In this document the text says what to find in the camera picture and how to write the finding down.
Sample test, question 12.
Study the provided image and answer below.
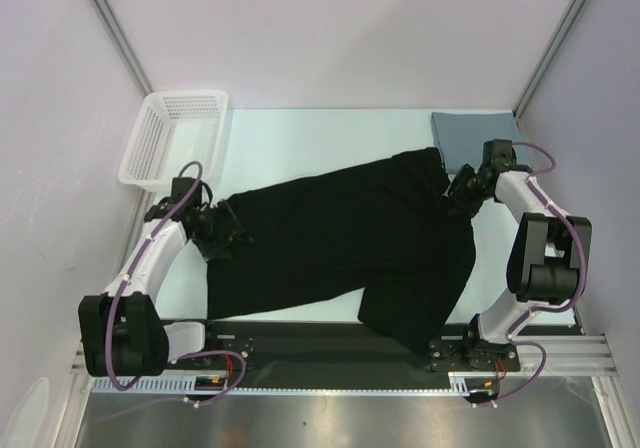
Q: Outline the white plastic basket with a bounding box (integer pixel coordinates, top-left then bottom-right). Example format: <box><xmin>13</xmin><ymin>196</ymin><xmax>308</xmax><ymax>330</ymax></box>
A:
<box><xmin>118</xmin><ymin>89</ymin><xmax>229</xmax><ymax>192</ymax></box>

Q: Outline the aluminium corner post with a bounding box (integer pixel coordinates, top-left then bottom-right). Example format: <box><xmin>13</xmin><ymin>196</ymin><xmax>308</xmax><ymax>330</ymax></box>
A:
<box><xmin>89</xmin><ymin>0</ymin><xmax>154</xmax><ymax>97</ymax></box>
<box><xmin>512</xmin><ymin>0</ymin><xmax>589</xmax><ymax>120</ymax></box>

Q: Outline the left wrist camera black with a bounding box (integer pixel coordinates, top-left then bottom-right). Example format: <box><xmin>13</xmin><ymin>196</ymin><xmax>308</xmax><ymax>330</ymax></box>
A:
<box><xmin>144</xmin><ymin>177</ymin><xmax>213</xmax><ymax>223</ymax></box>

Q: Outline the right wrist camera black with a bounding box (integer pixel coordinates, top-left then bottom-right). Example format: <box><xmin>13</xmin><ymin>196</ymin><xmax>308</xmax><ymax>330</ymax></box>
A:
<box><xmin>481</xmin><ymin>139</ymin><xmax>517</xmax><ymax>169</ymax></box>

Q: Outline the folded grey-blue t shirt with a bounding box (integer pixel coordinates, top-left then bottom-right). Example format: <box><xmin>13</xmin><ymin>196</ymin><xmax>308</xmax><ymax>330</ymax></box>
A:
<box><xmin>431</xmin><ymin>112</ymin><xmax>524</xmax><ymax>175</ymax></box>

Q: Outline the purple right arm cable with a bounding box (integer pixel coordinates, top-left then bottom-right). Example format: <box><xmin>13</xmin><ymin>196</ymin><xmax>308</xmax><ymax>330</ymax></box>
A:
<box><xmin>469</xmin><ymin>141</ymin><xmax>587</xmax><ymax>410</ymax></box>

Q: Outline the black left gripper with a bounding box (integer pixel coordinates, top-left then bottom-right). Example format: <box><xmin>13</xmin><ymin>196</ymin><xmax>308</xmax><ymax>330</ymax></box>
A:
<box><xmin>191</xmin><ymin>199</ymin><xmax>251</xmax><ymax>262</ymax></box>

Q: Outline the right aluminium corner post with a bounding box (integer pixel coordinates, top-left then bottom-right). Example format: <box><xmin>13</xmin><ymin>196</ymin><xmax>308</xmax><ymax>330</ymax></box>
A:
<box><xmin>512</xmin><ymin>0</ymin><xmax>589</xmax><ymax>120</ymax></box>

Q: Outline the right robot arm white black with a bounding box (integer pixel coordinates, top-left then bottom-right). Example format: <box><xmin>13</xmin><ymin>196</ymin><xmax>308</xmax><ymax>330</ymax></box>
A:
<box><xmin>447</xmin><ymin>165</ymin><xmax>592</xmax><ymax>371</ymax></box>

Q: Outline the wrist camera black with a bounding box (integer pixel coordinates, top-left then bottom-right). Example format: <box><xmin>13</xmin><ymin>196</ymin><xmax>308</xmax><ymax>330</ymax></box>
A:
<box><xmin>481</xmin><ymin>139</ymin><xmax>517</xmax><ymax>169</ymax></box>
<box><xmin>144</xmin><ymin>177</ymin><xmax>213</xmax><ymax>223</ymax></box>

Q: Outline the white slotted cable duct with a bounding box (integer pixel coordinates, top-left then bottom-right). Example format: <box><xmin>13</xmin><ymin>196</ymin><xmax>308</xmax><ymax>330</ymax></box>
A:
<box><xmin>92</xmin><ymin>373</ymin><xmax>498</xmax><ymax>397</ymax></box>

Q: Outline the aluminium frame rail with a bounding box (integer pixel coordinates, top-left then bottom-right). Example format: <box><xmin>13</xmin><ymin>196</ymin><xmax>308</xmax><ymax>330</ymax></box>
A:
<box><xmin>69</xmin><ymin>332</ymin><xmax>614</xmax><ymax>375</ymax></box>

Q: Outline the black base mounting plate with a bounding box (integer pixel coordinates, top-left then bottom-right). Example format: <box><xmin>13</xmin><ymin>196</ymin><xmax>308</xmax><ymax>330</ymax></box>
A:
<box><xmin>159</xmin><ymin>317</ymin><xmax>586</xmax><ymax>390</ymax></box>

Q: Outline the black t shirt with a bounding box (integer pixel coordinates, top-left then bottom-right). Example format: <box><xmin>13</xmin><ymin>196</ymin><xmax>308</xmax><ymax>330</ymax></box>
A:
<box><xmin>207</xmin><ymin>147</ymin><xmax>476</xmax><ymax>356</ymax></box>

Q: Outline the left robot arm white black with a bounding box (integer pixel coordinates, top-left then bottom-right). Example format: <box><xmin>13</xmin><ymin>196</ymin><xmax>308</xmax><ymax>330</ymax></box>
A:
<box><xmin>78</xmin><ymin>201</ymin><xmax>246</xmax><ymax>379</ymax></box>

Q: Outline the left aluminium corner post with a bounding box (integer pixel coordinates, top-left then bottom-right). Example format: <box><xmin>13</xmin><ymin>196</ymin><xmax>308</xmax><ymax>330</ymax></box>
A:
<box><xmin>89</xmin><ymin>0</ymin><xmax>154</xmax><ymax>97</ymax></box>

